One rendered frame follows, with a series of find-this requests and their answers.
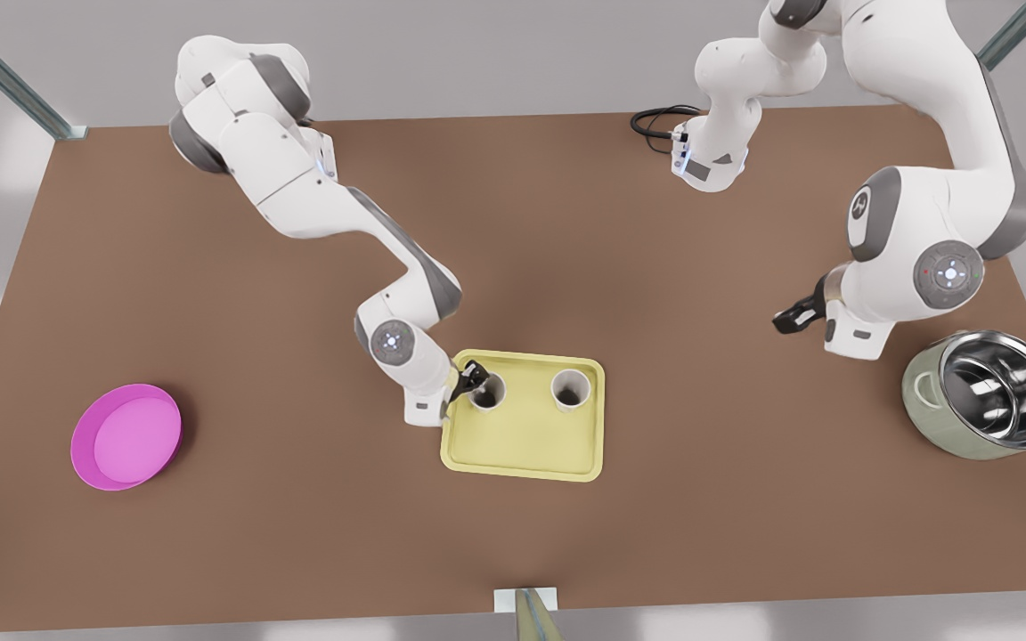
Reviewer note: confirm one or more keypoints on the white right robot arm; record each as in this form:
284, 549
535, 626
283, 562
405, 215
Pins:
299, 182

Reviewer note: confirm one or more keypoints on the green steel pot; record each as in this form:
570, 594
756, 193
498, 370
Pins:
989, 396

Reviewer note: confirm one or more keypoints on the white cup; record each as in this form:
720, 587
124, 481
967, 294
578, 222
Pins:
570, 390
488, 392

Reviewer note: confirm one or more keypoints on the pink round bowl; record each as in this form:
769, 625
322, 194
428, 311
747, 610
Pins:
128, 438

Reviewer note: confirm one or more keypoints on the silver frame post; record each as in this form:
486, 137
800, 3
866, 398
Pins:
531, 614
1016, 31
5, 80

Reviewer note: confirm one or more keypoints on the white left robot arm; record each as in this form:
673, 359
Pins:
932, 223

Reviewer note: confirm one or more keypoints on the yellow rectangular tray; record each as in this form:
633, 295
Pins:
526, 445

